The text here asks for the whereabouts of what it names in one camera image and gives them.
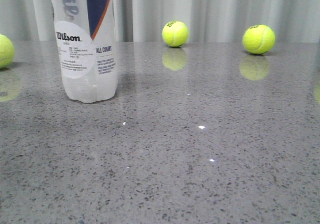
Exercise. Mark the white Wilson tennis ball can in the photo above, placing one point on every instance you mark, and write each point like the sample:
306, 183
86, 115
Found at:
85, 36

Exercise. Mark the centre tennis ball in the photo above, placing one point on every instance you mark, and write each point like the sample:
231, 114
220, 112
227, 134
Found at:
175, 33

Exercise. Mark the tennis ball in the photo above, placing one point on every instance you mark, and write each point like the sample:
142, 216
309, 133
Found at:
258, 39
7, 51
175, 33

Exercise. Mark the right tennis ball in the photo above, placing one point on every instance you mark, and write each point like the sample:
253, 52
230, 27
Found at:
258, 39

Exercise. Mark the far left tennis ball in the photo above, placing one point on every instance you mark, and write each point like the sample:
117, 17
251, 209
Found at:
7, 51

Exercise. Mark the grey pleated curtain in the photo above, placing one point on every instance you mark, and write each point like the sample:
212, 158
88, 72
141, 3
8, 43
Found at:
294, 21

